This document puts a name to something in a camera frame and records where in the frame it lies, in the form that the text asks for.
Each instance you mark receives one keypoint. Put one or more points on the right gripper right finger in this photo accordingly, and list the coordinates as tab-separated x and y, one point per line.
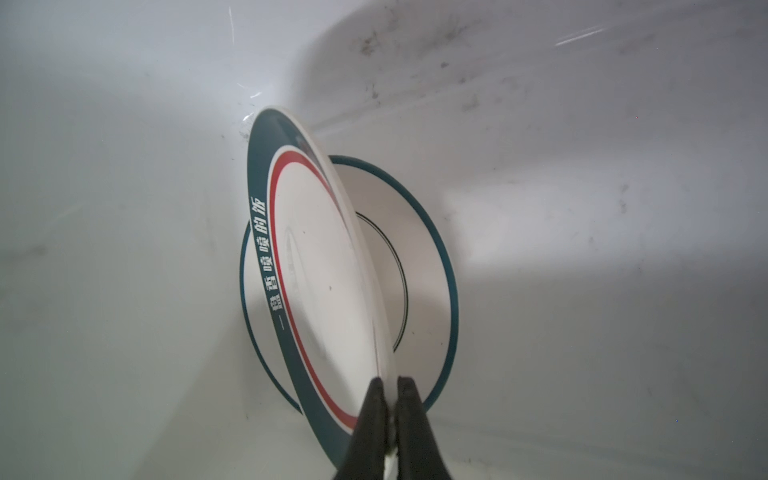
419	457

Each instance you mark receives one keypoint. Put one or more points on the white plate green rim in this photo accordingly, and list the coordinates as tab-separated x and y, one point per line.
318	277

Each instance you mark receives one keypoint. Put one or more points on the white plate flower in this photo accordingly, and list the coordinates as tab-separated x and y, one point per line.
414	272

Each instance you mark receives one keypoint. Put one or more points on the white plastic bin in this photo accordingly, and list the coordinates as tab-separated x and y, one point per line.
597	171

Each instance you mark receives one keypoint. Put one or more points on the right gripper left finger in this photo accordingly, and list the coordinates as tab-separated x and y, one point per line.
365	457

